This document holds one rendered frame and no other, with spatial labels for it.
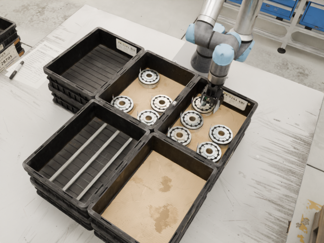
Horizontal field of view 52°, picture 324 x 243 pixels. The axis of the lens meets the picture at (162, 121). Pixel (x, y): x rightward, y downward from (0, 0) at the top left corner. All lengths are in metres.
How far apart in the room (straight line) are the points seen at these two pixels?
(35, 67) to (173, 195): 1.08
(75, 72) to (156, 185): 0.72
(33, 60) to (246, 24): 1.16
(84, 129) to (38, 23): 2.18
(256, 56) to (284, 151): 1.72
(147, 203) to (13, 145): 0.70
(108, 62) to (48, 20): 1.85
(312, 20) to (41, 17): 2.50
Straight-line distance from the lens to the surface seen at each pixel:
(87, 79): 1.65
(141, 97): 1.55
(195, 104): 1.51
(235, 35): 1.39
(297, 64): 3.34
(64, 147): 1.41
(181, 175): 1.32
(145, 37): 2.10
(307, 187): 2.51
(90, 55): 1.78
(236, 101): 1.53
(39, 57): 2.01
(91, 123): 1.47
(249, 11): 1.56
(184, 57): 1.82
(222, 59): 1.26
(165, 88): 1.60
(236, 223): 1.43
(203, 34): 1.37
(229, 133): 1.44
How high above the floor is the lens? 1.98
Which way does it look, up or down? 52 degrees down
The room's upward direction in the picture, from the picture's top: 6 degrees clockwise
